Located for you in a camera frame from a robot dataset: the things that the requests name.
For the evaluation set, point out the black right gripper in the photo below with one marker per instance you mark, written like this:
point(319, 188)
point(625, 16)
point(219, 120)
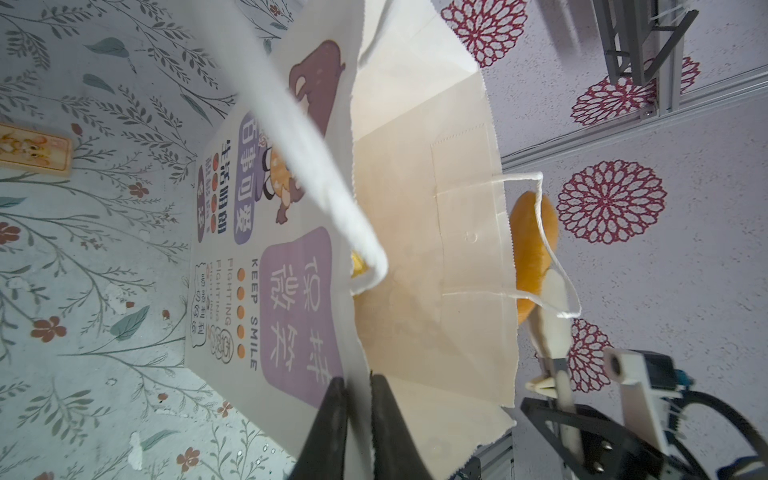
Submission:
point(590, 444)

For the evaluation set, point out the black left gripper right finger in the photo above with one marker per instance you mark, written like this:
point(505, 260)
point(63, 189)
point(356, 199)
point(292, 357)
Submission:
point(395, 454)

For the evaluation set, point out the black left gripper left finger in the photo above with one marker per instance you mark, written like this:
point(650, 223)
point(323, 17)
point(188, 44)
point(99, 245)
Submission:
point(323, 454)

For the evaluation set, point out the brown bread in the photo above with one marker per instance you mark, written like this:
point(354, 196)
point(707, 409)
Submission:
point(530, 255)

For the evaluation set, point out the white printed paper bag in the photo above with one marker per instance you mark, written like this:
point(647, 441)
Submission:
point(367, 129)

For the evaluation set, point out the long yellow braided bread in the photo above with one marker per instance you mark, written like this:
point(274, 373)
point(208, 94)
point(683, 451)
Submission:
point(359, 265)

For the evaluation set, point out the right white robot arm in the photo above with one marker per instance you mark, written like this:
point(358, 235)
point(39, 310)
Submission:
point(710, 438)

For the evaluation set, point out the small orange tiger sticker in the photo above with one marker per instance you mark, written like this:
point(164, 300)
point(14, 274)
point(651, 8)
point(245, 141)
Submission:
point(36, 152)

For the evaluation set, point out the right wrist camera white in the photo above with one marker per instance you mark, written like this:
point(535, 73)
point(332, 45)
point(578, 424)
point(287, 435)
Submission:
point(649, 387)

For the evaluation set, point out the grey metal wall shelf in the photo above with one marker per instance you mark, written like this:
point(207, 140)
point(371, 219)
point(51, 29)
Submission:
point(639, 37)

